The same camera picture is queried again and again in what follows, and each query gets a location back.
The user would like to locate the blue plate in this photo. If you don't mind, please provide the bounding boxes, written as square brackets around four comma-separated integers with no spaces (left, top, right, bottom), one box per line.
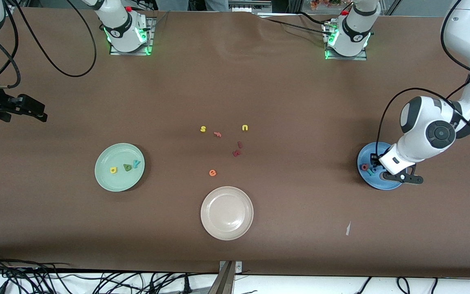
[357,141,408,191]

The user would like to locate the light green plate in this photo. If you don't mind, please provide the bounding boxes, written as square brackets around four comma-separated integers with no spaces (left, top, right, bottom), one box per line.
[94,143,146,192]

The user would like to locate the white panel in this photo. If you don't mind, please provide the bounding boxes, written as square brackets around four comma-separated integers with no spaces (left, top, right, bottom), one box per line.
[0,273,470,294]

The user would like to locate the beige plate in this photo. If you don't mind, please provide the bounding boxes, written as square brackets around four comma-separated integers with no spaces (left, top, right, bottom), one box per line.
[200,186,255,241]

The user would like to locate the brown table cover sheet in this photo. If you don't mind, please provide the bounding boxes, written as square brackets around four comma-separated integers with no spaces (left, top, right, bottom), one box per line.
[0,7,470,279]

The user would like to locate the artificial flowers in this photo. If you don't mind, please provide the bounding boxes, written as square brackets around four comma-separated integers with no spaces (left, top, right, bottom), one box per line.
[309,0,344,11]

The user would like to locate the person in blue jeans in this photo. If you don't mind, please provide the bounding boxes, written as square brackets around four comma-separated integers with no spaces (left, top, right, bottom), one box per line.
[155,0,229,12]

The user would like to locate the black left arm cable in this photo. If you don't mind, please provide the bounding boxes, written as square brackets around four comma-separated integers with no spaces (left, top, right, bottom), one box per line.
[376,0,470,162]

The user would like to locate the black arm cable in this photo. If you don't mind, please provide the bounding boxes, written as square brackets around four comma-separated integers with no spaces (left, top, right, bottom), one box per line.
[0,0,98,89]
[376,0,470,162]

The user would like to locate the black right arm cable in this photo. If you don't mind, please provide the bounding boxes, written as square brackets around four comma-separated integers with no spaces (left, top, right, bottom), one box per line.
[0,0,98,89]

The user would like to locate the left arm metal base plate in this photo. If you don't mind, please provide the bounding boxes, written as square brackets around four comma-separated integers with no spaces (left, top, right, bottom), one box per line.
[325,22,368,61]

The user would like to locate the tangled black cable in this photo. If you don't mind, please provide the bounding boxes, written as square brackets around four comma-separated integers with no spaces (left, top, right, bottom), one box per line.
[0,269,203,294]
[0,251,72,274]

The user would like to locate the black base power cable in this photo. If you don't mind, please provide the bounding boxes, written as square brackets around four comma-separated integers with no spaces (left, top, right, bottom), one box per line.
[264,18,328,36]
[295,11,333,27]

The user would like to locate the metal mounting bracket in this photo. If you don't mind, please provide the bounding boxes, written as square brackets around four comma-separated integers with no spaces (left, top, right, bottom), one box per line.
[219,261,243,275]

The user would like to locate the aluminium camera pole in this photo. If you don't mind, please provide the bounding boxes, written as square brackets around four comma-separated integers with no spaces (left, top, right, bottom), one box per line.
[207,261,235,294]

